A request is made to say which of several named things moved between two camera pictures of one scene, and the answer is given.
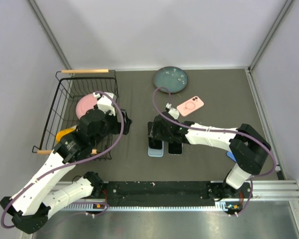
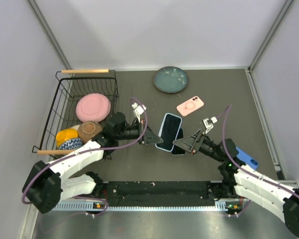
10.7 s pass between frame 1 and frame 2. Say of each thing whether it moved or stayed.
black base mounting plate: stayed
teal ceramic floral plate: stayed
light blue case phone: moved
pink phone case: stayed
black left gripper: moved
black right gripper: moved
